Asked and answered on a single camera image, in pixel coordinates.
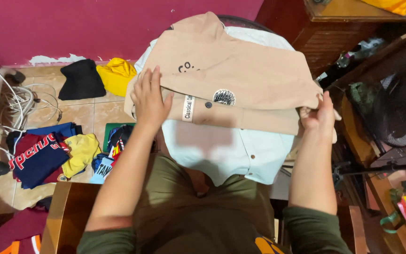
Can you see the person's right hand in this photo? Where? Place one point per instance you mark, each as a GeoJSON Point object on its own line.
{"type": "Point", "coordinates": [318, 116]}

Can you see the black tripod bar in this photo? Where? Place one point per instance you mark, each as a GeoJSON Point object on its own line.
{"type": "Point", "coordinates": [379, 168]}

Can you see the navy shirt with red print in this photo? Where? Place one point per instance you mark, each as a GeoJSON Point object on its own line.
{"type": "Point", "coordinates": [39, 157]}

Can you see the person's left hand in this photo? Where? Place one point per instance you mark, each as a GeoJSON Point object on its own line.
{"type": "Point", "coordinates": [150, 100]}

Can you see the beige button shirt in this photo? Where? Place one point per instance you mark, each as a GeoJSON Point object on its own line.
{"type": "Point", "coordinates": [231, 74]}

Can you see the maroon cloth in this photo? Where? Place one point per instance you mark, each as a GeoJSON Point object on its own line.
{"type": "Point", "coordinates": [16, 225]}

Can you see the black electric fan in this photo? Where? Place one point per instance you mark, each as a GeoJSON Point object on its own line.
{"type": "Point", "coordinates": [400, 95]}

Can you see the yellow garment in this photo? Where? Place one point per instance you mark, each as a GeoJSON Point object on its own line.
{"type": "Point", "coordinates": [116, 76]}

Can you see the light blue button shirt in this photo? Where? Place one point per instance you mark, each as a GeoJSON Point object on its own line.
{"type": "Point", "coordinates": [224, 148]}

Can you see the pale yellow shirt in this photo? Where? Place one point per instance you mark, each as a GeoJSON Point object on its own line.
{"type": "Point", "coordinates": [79, 153]}

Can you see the orange yellow cloth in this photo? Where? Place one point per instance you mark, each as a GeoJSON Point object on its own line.
{"type": "Point", "coordinates": [391, 5]}

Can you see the wooden cabinet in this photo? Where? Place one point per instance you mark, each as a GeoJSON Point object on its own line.
{"type": "Point", "coordinates": [333, 31]}

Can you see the heap of printed shirts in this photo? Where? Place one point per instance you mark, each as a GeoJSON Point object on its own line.
{"type": "Point", "coordinates": [113, 151]}

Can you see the wooden chair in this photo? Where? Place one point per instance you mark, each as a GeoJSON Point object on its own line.
{"type": "Point", "coordinates": [67, 215]}

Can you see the black garment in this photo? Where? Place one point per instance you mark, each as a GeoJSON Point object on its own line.
{"type": "Point", "coordinates": [81, 79]}

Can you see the person's olive green clothing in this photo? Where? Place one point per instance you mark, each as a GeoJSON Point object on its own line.
{"type": "Point", "coordinates": [203, 218]}

